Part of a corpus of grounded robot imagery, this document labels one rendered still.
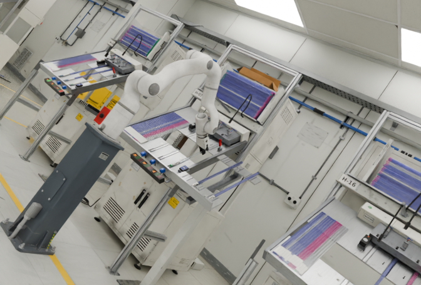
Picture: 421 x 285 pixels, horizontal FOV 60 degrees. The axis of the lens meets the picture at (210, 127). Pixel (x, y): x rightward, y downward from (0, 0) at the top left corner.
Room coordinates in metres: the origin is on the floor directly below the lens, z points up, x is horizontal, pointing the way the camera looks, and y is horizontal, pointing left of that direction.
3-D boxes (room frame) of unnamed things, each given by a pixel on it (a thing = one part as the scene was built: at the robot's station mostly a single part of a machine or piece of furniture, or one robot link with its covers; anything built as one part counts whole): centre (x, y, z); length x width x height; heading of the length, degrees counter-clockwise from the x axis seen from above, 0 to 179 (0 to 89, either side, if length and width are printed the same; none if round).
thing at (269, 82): (3.25, -0.15, 1.82); 0.68 x 0.30 x 0.20; 54
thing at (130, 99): (2.07, 0.47, 1.00); 0.19 x 0.12 x 0.24; 46
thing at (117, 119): (2.04, 0.45, 0.79); 0.19 x 0.19 x 0.18
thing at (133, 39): (3.95, 1.07, 0.95); 1.35 x 0.82 x 1.90; 144
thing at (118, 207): (3.08, -0.09, 0.31); 0.70 x 0.65 x 0.62; 54
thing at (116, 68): (3.77, 1.18, 0.66); 1.01 x 0.73 x 1.31; 144
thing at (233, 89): (2.94, -0.07, 1.52); 0.51 x 0.13 x 0.27; 54
